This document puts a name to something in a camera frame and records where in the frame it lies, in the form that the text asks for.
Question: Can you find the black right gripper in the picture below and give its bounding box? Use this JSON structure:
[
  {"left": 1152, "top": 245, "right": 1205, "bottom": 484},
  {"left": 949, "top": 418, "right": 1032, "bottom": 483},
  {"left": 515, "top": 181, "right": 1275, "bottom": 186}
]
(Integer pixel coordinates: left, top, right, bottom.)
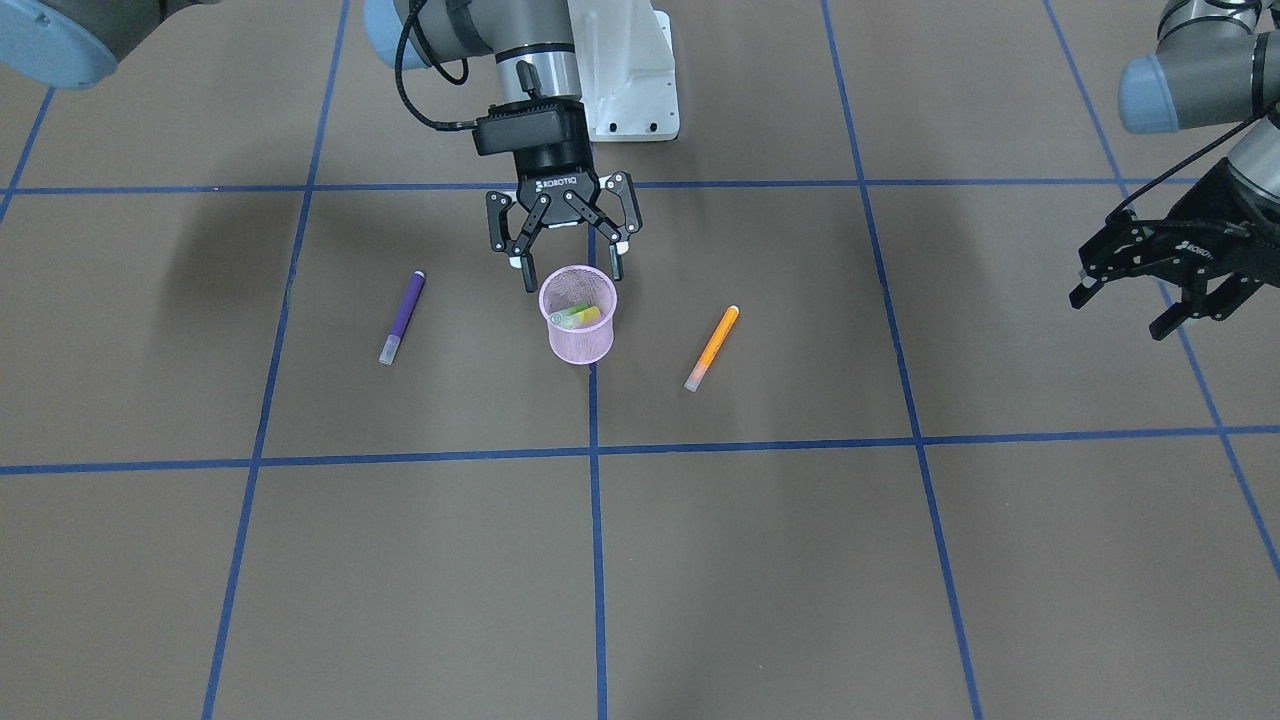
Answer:
[{"left": 474, "top": 97, "right": 643, "bottom": 293}]

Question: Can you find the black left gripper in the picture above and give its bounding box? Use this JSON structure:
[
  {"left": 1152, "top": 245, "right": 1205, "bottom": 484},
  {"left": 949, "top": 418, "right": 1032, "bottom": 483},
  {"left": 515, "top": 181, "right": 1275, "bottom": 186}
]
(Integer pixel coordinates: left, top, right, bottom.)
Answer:
[{"left": 1068, "top": 160, "right": 1277, "bottom": 341}]

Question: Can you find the yellow marker pen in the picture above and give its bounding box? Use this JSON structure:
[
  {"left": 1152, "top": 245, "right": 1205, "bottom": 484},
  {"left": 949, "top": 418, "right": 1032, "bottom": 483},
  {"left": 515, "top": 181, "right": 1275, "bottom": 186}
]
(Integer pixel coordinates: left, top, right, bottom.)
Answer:
[{"left": 559, "top": 306, "right": 602, "bottom": 331}]

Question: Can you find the purple marker pen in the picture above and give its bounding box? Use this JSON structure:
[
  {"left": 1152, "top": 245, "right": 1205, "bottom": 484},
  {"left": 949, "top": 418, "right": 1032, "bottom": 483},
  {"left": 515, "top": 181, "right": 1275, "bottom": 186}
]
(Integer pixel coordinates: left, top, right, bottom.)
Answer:
[{"left": 378, "top": 269, "right": 426, "bottom": 366}]

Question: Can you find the orange marker pen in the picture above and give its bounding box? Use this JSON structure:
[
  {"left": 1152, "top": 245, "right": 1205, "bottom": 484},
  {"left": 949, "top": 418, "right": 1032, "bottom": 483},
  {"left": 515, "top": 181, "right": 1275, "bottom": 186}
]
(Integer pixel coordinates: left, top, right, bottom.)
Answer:
[{"left": 684, "top": 305, "right": 741, "bottom": 392}]

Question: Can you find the green marker pen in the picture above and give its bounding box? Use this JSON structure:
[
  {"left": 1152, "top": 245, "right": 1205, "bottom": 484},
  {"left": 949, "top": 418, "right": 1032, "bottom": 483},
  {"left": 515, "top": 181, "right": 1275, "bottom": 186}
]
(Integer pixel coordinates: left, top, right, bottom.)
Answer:
[{"left": 549, "top": 304, "right": 593, "bottom": 327}]

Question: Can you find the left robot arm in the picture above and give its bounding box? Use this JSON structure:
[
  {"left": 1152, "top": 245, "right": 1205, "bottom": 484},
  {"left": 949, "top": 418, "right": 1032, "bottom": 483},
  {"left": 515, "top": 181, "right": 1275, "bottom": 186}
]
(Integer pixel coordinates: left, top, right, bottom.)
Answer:
[{"left": 1069, "top": 1, "right": 1279, "bottom": 340}]

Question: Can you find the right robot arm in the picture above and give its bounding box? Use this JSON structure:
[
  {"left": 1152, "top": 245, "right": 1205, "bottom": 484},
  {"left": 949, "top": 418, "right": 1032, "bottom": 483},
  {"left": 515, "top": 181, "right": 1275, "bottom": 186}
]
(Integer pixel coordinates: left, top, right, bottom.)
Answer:
[{"left": 3, "top": 1, "right": 675, "bottom": 292}]

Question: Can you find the pink mesh pen holder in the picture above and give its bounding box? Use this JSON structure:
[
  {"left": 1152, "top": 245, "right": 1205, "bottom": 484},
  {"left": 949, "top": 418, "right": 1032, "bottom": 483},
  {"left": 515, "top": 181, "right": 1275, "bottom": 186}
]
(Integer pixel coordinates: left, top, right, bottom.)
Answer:
[{"left": 538, "top": 265, "right": 618, "bottom": 366}]

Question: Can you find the white camera stand pillar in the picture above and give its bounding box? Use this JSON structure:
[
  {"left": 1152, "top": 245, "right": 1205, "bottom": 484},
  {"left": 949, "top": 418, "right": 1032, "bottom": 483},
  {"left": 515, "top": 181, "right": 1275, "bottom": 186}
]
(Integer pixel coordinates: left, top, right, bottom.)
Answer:
[{"left": 570, "top": 1, "right": 681, "bottom": 143}]

